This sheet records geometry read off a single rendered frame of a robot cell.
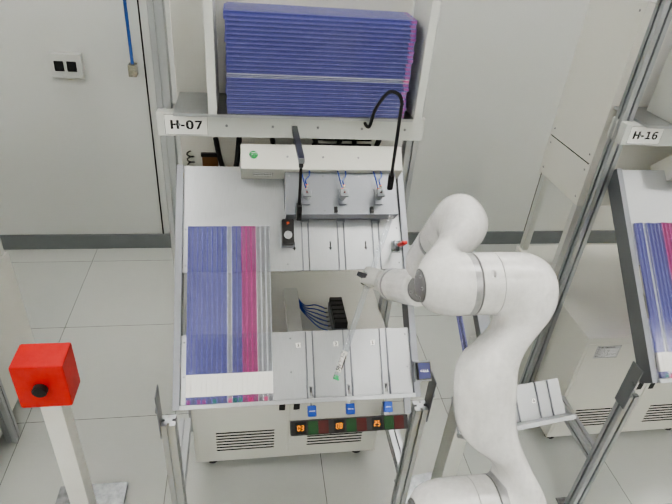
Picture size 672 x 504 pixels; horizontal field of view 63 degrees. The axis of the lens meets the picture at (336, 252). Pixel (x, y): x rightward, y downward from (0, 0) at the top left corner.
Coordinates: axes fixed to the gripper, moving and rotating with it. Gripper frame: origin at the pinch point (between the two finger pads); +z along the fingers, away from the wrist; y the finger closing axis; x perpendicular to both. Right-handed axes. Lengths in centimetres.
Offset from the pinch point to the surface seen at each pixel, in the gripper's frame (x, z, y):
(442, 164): -103, 158, -75
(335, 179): -24.8, 12.8, 18.1
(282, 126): -31, 12, 39
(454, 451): 38, 21, -62
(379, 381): 24.9, 2.4, -16.2
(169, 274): 26, 190, 43
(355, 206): -19.6, 9.8, 9.8
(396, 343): 12.8, 4.1, -17.4
